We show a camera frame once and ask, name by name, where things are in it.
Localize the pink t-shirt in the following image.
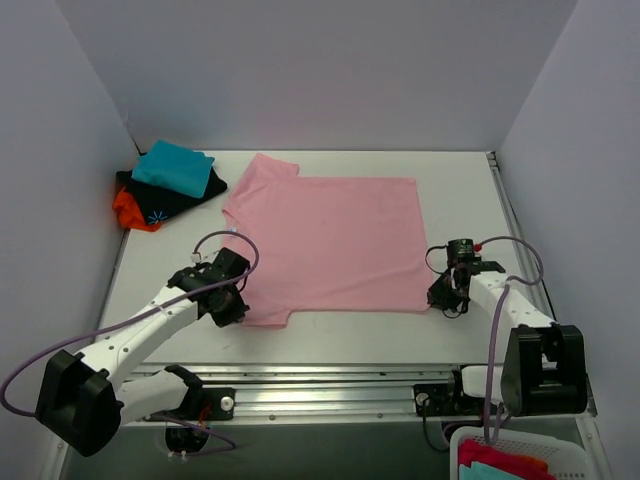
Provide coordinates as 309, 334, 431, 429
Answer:
222, 154, 432, 327

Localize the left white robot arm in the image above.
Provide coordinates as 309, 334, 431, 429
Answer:
35, 248, 251, 457

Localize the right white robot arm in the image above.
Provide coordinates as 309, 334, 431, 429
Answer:
427, 238, 589, 416

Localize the black folded t-shirt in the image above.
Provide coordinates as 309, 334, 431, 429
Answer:
116, 171, 228, 225

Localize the orange folded t-shirt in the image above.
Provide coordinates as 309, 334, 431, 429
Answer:
112, 188, 162, 232

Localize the teal folded t-shirt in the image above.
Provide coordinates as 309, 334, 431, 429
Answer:
132, 140, 214, 198

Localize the red shirt in basket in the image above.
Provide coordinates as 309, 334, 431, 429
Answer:
457, 440, 529, 479

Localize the teal shirt in basket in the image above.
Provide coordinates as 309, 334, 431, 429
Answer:
458, 462, 520, 480

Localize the orange shirt in basket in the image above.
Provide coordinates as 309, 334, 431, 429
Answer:
518, 455, 548, 472

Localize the white laundry basket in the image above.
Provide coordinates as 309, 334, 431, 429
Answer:
449, 427, 599, 479

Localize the black thin cable right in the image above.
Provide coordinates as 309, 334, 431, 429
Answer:
424, 244, 471, 319

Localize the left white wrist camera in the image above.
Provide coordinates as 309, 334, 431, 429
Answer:
190, 250, 219, 264

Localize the aluminium rail frame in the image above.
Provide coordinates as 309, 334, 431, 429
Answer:
54, 152, 599, 430

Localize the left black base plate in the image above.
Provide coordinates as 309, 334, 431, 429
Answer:
151, 387, 236, 423

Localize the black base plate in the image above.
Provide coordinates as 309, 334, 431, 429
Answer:
151, 387, 236, 423
412, 382, 484, 418

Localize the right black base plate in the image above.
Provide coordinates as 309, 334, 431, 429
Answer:
412, 382, 484, 418

